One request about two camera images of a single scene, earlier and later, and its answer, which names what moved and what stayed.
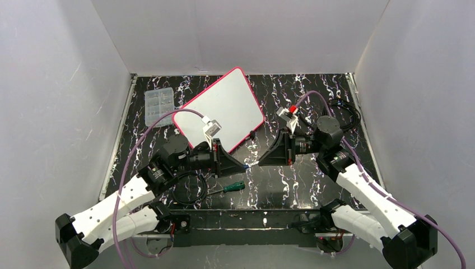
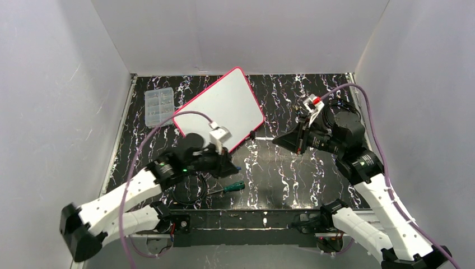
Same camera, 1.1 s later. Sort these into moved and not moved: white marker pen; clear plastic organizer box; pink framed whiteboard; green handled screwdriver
Moved: white marker pen
Not moved: pink framed whiteboard; green handled screwdriver; clear plastic organizer box
